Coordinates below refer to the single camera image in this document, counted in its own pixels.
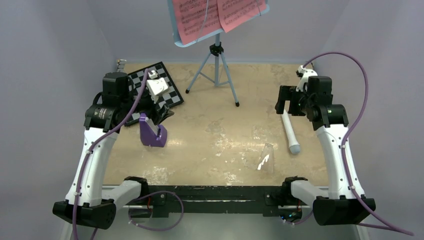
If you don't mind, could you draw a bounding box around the purple metronome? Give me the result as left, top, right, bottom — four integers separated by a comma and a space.
139, 113, 168, 148

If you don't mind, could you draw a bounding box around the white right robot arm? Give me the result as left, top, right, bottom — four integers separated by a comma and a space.
275, 76, 376, 226

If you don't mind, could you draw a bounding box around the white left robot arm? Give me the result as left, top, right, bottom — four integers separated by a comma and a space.
52, 69, 173, 230

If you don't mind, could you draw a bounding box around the black white checkerboard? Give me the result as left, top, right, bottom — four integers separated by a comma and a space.
124, 61, 184, 127

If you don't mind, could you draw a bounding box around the light blue music stand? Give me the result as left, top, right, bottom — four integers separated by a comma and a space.
167, 0, 270, 107

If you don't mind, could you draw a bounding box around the clear plastic metronome cover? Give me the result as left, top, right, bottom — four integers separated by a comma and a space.
256, 143, 274, 175

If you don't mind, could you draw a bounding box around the pink sheet music left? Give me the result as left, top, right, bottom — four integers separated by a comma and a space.
171, 0, 222, 45

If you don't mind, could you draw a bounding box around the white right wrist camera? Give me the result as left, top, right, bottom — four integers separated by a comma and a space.
295, 65, 318, 92

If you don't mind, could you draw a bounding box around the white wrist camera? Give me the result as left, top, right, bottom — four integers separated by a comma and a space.
146, 70, 169, 104
295, 65, 318, 92

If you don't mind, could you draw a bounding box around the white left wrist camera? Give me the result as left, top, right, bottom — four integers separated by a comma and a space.
146, 70, 169, 104

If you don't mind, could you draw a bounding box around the white recorder flute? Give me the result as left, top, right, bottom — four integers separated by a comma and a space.
281, 110, 301, 155

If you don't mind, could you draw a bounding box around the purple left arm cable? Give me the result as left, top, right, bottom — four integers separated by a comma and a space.
71, 68, 152, 240

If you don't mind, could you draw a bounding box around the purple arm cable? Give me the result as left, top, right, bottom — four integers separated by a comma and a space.
71, 68, 152, 240
303, 51, 415, 237

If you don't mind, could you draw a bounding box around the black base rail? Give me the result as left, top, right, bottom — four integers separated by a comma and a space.
129, 185, 306, 218

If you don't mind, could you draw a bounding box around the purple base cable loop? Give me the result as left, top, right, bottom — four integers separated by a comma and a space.
128, 190, 184, 232

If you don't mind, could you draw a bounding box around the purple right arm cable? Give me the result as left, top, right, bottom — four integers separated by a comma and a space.
303, 51, 415, 237

